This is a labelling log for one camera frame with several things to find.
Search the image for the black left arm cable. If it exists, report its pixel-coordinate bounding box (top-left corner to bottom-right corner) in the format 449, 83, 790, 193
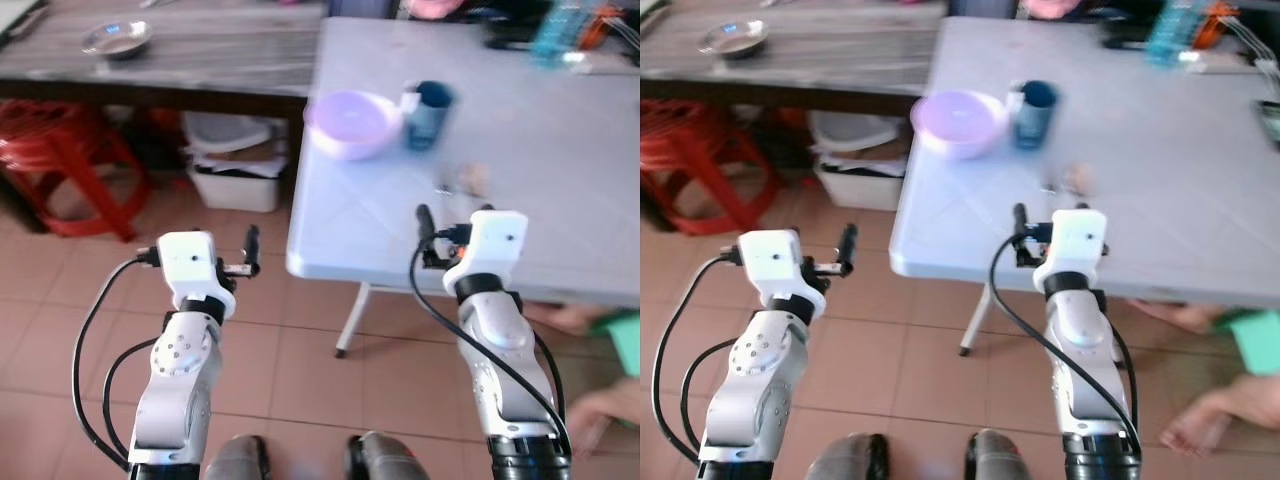
72, 250, 166, 471
651, 252, 746, 467

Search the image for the grey robot leg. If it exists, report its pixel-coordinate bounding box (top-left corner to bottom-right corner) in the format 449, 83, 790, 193
204, 435, 271, 480
345, 431, 433, 480
964, 429, 1041, 480

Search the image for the round steel dish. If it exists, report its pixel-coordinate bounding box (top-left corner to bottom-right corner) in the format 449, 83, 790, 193
697, 20, 770, 60
81, 20, 155, 61

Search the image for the blue plastic cup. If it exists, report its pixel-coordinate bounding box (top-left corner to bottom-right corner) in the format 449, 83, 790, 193
1010, 81, 1060, 152
403, 81, 454, 152

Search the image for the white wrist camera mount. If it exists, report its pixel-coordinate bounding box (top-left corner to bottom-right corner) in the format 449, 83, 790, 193
157, 231, 238, 319
1034, 209, 1109, 293
455, 210, 529, 293
738, 229, 827, 319

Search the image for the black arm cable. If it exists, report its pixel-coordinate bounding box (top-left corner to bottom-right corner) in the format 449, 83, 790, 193
408, 245, 574, 461
651, 252, 746, 467
989, 238, 1144, 459
72, 250, 166, 471

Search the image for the grey robot left leg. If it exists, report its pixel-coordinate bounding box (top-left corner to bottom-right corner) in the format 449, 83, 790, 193
204, 435, 271, 480

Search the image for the green plastic item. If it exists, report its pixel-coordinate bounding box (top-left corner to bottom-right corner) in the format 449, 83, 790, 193
603, 310, 641, 378
1228, 310, 1280, 377

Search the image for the person's bare foot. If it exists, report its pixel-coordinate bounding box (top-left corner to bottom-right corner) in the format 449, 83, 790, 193
522, 303, 606, 337
1128, 298, 1226, 337

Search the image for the grey robot right leg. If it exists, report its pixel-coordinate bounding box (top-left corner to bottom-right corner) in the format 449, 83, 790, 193
964, 429, 1041, 480
345, 431, 433, 480

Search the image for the white metal table leg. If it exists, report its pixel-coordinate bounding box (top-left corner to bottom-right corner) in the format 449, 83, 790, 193
335, 282, 372, 358
957, 285, 997, 358

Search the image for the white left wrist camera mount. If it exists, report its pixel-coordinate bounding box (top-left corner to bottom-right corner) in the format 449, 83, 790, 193
738, 229, 827, 319
157, 231, 238, 319

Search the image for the orange plastic item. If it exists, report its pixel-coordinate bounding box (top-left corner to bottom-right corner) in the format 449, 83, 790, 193
580, 4, 627, 51
1195, 3, 1242, 51

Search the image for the red plastic stool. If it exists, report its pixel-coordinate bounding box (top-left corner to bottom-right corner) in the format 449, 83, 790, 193
0, 100, 153, 242
640, 100, 763, 237

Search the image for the blue plastic rack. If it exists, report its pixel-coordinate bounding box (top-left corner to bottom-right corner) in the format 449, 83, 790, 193
530, 0, 601, 67
1145, 0, 1212, 67

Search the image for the white plastic folding table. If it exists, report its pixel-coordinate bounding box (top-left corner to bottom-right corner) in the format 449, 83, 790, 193
287, 17, 641, 311
888, 15, 1280, 311

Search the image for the grey wooden table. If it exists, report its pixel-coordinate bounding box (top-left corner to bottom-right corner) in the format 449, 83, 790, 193
0, 0, 329, 123
640, 0, 949, 113

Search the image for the purple plastic bowl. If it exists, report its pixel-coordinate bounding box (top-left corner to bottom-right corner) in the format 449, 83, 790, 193
911, 89, 1010, 162
304, 90, 403, 162

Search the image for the white plastic bin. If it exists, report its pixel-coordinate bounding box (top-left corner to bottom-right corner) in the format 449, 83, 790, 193
182, 111, 290, 214
807, 109, 912, 212

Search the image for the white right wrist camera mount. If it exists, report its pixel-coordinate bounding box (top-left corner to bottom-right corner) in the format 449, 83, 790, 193
455, 210, 529, 293
1034, 209, 1109, 293

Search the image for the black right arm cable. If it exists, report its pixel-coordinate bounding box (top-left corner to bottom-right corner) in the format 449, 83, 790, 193
408, 245, 574, 461
989, 238, 1144, 459

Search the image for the black flat item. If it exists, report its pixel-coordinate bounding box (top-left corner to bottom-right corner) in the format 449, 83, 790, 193
1100, 14, 1171, 49
484, 14, 561, 51

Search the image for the person's bare hand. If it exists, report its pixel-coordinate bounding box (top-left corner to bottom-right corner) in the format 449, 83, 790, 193
565, 380, 641, 456
1160, 392, 1241, 456

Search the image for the small beige table item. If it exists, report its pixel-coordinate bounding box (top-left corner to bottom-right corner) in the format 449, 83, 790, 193
440, 163, 492, 199
1045, 163, 1096, 197

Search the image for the pink round item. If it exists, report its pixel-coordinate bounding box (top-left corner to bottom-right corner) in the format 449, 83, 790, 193
1020, 0, 1083, 21
404, 0, 467, 21

